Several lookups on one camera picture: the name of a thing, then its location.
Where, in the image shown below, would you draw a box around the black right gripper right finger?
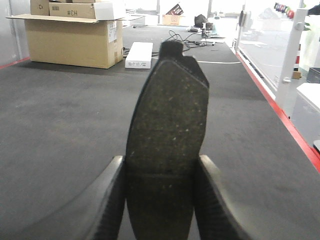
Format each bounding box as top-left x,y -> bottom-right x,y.
193,154 -> 251,240

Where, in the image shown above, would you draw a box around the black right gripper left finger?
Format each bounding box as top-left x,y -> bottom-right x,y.
14,155 -> 125,240

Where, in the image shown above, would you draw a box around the grey brake pad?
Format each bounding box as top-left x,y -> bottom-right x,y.
125,40 -> 209,240

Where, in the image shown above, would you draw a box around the red framed conveyor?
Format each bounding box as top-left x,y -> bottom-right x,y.
0,43 -> 320,171

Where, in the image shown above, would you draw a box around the white long carton box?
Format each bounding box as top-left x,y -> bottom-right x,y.
124,41 -> 153,69

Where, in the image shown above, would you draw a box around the large cardboard box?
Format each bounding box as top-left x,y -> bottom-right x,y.
11,14 -> 134,69

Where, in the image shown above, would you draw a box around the small cardboard box on top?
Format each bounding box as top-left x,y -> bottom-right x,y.
49,0 -> 126,20

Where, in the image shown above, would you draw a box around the distant open cardboard box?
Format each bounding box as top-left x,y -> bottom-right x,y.
162,3 -> 184,26

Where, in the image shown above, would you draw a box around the black cables on conveyor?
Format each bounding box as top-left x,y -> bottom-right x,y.
122,29 -> 216,57

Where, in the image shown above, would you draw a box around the white glass partition frame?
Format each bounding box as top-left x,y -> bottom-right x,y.
237,0 -> 320,117

